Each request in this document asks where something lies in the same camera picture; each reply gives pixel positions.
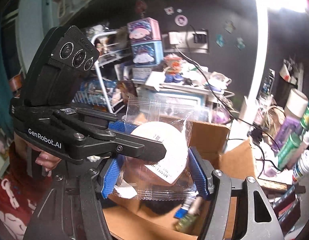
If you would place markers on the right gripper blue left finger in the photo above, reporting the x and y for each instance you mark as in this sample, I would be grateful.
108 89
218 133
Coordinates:
109 171

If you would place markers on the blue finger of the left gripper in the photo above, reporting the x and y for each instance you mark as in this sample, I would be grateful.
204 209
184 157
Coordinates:
120 126
134 148

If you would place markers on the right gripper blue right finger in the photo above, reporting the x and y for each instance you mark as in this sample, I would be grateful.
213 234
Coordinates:
200 171

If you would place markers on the round pink bun packet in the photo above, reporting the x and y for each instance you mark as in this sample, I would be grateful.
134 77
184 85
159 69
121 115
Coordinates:
162 171

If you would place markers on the green jelly cup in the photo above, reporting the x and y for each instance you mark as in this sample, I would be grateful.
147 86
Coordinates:
186 223

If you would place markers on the blue snack packet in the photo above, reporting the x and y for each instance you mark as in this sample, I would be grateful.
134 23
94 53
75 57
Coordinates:
182 211

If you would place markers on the person's left hand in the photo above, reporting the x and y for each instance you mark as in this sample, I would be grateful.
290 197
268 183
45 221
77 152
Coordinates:
45 159

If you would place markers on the brown cardboard box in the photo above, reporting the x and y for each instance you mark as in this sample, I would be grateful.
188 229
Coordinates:
238 208

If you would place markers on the clear plastic display sleeve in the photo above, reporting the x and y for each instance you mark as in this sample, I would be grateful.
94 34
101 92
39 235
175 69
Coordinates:
171 98

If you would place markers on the small figurine orange hair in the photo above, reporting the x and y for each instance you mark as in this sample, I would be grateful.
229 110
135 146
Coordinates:
173 64

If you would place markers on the blue character box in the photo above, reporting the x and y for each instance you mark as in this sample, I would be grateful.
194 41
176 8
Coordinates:
147 54

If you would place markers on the green white bottle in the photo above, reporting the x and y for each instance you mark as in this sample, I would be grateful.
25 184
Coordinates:
293 142

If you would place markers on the red haired person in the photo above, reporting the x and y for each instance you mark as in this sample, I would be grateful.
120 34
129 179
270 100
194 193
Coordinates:
19 192

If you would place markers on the pink character box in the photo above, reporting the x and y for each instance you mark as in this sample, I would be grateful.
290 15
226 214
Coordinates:
144 30

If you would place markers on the white desk lamp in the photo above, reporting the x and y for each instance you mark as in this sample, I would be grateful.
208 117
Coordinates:
282 31

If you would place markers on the white wire shelf rack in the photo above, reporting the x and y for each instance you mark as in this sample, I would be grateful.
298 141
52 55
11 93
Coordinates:
113 64

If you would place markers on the wall power outlet panel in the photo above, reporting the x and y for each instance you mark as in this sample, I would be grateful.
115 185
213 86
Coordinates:
193 41

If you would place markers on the round wall badge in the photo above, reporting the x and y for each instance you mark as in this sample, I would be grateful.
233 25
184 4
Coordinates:
181 20

